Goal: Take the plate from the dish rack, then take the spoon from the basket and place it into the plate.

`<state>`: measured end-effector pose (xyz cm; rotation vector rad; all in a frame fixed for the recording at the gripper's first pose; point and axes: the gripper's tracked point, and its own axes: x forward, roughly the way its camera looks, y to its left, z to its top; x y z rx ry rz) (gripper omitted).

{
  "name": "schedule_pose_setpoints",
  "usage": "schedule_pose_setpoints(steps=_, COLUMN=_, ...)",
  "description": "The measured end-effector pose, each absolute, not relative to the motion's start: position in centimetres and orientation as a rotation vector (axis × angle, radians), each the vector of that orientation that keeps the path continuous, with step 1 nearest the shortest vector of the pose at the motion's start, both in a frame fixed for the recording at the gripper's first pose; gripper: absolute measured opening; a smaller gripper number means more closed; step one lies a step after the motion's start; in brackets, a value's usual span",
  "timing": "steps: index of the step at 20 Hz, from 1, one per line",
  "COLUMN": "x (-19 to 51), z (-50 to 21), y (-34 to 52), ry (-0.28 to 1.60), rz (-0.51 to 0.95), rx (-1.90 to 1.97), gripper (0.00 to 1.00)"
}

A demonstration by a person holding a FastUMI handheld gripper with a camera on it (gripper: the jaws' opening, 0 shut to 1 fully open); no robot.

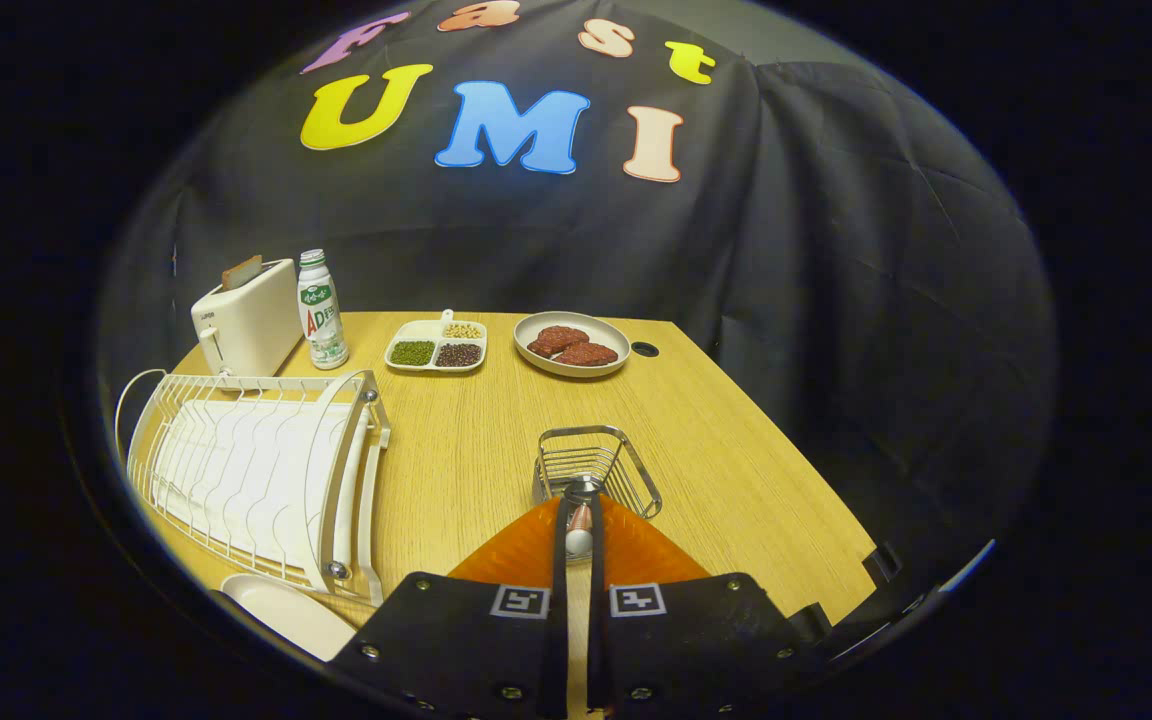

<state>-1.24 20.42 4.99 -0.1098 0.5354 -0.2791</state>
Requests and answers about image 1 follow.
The beige plate with meat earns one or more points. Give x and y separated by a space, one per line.
536 362

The brown toast slice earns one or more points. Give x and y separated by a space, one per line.
241 272

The red meat patty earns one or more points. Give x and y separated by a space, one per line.
591 354
556 338

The black backdrop cloth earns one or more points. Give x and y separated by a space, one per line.
786 250

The pile of dark red beans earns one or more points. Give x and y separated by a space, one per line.
458 355

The white bottle with green label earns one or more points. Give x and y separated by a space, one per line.
323 315

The pile of green beans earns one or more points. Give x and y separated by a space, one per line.
412 353

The pile of yellow soybeans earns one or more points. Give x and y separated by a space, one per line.
462 330

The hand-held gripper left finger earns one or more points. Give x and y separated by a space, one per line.
456 640

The white toaster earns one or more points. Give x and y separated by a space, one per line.
251 325

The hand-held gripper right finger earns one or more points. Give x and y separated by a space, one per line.
686 640

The white divided dish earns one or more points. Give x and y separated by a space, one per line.
421 330

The black desk grommet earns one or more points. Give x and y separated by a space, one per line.
645 349

